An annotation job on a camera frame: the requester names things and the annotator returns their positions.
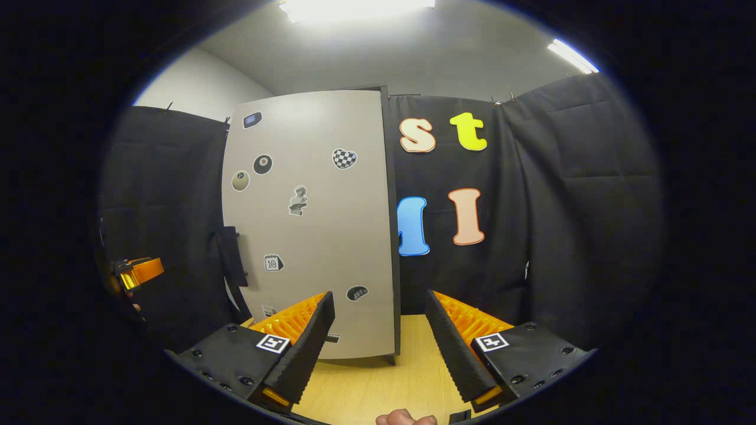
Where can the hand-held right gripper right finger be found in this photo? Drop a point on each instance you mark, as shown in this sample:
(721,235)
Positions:
(452,354)

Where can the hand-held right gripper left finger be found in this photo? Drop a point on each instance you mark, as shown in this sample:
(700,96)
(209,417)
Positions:
(310,354)

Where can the ceiling light panel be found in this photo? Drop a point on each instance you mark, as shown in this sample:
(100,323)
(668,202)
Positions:
(572,56)
(354,9)

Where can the grey cabinet door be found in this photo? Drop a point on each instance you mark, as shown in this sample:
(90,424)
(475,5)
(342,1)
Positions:
(319,248)

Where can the black backdrop cloth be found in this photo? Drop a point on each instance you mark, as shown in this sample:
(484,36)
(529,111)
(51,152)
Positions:
(561,236)

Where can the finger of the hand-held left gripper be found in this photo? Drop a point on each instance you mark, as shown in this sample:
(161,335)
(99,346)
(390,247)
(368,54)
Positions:
(144,270)

